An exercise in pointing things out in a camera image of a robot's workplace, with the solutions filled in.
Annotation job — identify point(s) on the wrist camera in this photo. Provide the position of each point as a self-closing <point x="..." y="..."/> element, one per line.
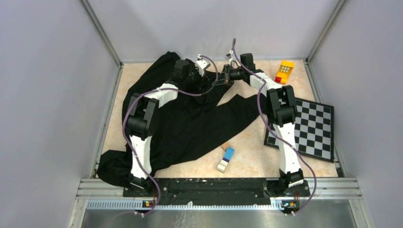
<point x="229" y="56"/>
<point x="202" y="64"/>

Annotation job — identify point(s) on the black white chessboard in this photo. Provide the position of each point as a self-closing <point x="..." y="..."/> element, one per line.
<point x="314" y="130"/>

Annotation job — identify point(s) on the aluminium front rail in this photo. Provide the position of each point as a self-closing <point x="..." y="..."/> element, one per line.
<point x="101" y="195"/>

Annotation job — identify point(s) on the black jacket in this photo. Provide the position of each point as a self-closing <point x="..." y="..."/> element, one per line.
<point x="190" y="127"/>

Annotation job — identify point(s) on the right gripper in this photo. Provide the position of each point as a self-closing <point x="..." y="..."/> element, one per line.
<point x="224" y="77"/>

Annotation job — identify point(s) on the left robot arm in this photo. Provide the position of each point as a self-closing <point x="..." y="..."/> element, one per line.
<point x="141" y="119"/>

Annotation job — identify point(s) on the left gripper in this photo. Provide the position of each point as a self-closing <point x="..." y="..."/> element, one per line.
<point x="202" y="80"/>

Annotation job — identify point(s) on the yellow red toy block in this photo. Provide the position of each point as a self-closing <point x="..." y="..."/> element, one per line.
<point x="284" y="71"/>

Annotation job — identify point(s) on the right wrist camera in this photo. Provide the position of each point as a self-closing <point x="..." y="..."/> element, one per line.
<point x="229" y="56"/>

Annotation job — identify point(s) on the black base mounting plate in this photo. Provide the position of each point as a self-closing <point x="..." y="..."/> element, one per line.
<point x="225" y="191"/>

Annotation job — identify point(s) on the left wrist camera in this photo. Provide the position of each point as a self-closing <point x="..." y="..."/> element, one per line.
<point x="202" y="64"/>

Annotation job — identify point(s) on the blue white block stack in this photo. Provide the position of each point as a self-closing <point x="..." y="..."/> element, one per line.
<point x="221" y="167"/>

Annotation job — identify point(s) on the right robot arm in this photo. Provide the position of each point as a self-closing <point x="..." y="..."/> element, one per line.
<point x="281" y="112"/>

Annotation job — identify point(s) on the small brown wooden block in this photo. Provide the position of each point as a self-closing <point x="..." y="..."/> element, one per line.
<point x="225" y="146"/>

